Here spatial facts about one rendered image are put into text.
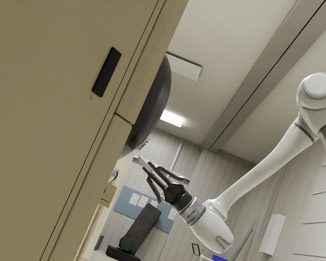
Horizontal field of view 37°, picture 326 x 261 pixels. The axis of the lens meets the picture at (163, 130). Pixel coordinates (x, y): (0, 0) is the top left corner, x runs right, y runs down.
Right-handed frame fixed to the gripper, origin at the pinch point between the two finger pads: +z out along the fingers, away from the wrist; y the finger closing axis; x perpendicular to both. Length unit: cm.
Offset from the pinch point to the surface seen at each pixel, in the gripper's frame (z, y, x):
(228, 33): 31, -100, 500
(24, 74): 22, -20, -107
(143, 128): 9.3, -9.6, -6.6
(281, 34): -16, -134, 419
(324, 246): -236, 3, 418
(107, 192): 2.3, 15.1, -6.7
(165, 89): 13.4, -23.4, -1.2
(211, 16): 62, -97, 476
